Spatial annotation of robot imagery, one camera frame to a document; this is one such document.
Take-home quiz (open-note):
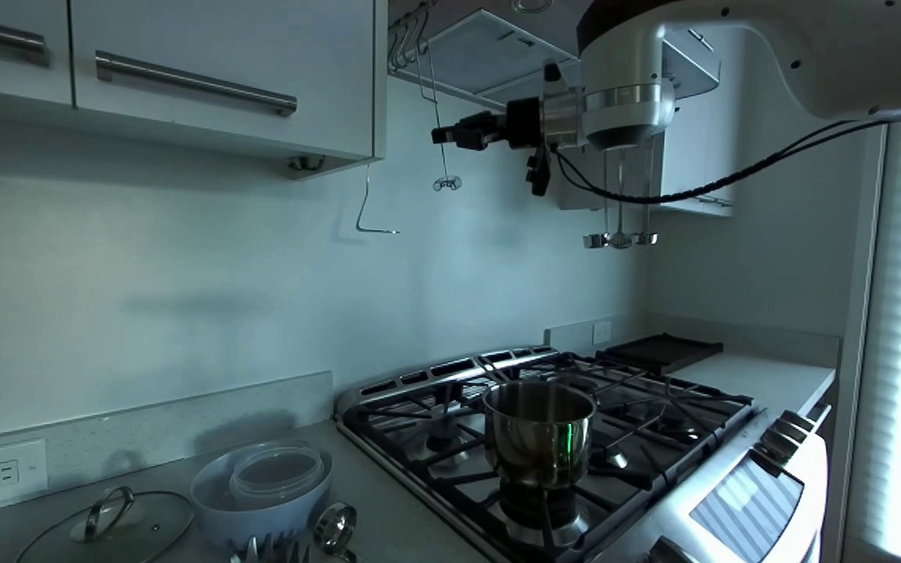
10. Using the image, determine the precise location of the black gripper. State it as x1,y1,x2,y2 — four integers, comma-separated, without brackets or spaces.
429,93,550,152

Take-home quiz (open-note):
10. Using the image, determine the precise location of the silver utensil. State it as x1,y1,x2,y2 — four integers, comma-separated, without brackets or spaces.
418,89,466,197

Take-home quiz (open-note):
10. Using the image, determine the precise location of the stainless steel pot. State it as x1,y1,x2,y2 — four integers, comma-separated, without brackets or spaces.
477,376,600,498

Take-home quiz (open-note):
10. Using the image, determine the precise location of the glass pot lid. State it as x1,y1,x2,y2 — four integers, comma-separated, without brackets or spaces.
11,482,200,563

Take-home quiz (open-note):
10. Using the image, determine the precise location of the steel range hood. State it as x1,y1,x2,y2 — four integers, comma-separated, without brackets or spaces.
385,0,725,108

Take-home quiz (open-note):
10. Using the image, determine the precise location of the small dark cabinet fixture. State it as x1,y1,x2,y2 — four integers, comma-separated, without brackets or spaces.
284,152,329,178

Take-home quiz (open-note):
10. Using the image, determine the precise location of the hanging silver ladle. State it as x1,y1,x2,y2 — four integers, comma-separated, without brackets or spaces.
606,151,636,251
631,197,662,251
581,197,614,251

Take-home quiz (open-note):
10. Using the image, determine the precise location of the wide white cabinet door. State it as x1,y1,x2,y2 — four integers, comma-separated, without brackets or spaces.
64,0,382,162

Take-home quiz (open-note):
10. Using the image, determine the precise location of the black tray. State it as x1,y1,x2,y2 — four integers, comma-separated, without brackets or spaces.
595,332,725,376

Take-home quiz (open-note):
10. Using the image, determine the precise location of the round silver spoon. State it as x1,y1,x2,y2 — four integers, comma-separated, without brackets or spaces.
308,501,364,557

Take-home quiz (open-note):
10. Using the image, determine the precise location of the stainless gas range stove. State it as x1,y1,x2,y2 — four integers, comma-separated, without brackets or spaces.
330,345,834,563

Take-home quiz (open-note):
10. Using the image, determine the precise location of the silver fork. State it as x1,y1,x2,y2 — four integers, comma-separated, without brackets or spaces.
229,530,312,563

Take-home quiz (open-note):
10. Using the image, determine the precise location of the narrow white cabinet door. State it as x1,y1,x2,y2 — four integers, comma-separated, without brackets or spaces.
0,0,74,108

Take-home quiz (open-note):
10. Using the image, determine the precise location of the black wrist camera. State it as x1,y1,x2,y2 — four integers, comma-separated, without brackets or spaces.
523,143,557,200

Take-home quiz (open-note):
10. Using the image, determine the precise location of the black wire hook rack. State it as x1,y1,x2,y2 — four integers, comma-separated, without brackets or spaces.
385,0,435,72

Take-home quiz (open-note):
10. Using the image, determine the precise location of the L-shaped wall hook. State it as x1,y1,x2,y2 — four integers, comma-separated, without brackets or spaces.
352,183,398,237

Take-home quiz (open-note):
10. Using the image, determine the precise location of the white wall cabinet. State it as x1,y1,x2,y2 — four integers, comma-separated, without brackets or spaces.
657,27,739,220

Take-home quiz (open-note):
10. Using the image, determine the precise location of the long silver cabinet handle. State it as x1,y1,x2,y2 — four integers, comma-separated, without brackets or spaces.
89,46,299,118

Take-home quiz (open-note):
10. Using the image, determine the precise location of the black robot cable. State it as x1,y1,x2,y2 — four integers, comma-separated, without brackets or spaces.
548,105,901,206

